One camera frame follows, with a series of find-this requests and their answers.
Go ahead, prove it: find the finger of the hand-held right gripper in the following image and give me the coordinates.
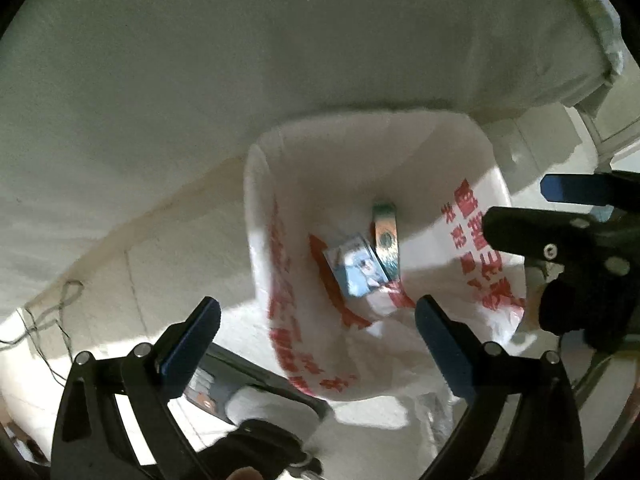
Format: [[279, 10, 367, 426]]
[[540, 170, 640, 208], [482, 205, 640, 281]]

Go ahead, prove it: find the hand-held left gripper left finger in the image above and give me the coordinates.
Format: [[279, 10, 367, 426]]
[[50, 296, 223, 480]]

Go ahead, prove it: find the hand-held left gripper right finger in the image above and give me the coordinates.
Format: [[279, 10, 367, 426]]
[[414, 295, 586, 480]]

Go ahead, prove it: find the white red-printed plastic bag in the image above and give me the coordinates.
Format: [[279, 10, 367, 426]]
[[242, 110, 528, 403]]

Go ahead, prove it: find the small blue orange packet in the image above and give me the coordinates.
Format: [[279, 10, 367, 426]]
[[182, 365, 241, 413]]

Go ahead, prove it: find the crumpled clear plastic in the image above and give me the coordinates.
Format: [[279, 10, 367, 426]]
[[415, 390, 457, 456]]

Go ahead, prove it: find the white furniture panel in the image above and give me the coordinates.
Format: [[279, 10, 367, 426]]
[[565, 95, 640, 171]]

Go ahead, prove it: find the blue white snack packet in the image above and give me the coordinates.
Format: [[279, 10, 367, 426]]
[[322, 234, 396, 298]]

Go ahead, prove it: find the green silver wrapper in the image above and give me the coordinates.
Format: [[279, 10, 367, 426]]
[[371, 202, 403, 281]]

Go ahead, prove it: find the white bed sheet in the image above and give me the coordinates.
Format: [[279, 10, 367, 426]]
[[0, 0, 626, 311]]

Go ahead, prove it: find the thin black cable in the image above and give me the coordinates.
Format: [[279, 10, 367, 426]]
[[0, 280, 86, 386]]

